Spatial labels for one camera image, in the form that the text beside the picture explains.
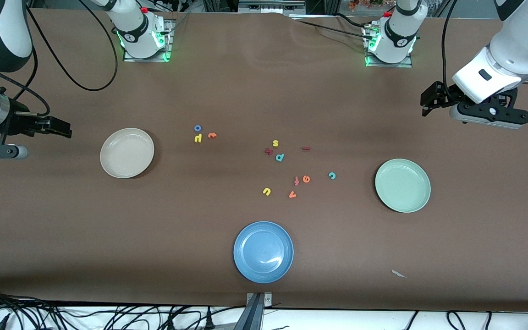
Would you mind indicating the small white paper scrap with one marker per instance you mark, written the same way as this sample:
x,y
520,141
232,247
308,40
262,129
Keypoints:
x,y
399,274

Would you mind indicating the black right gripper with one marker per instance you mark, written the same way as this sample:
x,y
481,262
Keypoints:
x,y
18,123

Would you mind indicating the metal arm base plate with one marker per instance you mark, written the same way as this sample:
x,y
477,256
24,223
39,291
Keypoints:
x,y
390,65
147,59

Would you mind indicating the beige plate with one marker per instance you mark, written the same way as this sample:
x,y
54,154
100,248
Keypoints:
x,y
126,153

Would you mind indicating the yellow foam letter h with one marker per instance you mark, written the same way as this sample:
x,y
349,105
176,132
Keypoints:
x,y
196,137

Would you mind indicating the brown table cover sheet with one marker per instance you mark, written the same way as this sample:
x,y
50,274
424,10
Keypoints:
x,y
245,91

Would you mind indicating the green plate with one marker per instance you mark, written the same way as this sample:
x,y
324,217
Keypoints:
x,y
402,185

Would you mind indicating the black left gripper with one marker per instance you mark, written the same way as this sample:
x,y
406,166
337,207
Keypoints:
x,y
442,93

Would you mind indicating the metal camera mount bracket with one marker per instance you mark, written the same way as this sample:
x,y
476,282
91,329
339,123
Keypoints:
x,y
255,316

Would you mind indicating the orange background item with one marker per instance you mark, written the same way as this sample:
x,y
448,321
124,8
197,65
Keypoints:
x,y
365,3

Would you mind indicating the aluminium frame rail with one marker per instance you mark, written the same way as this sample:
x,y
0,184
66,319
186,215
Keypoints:
x,y
268,7

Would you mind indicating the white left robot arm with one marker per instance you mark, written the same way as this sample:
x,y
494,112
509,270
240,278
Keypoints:
x,y
520,50

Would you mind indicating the blue plate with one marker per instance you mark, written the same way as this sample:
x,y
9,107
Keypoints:
x,y
263,252

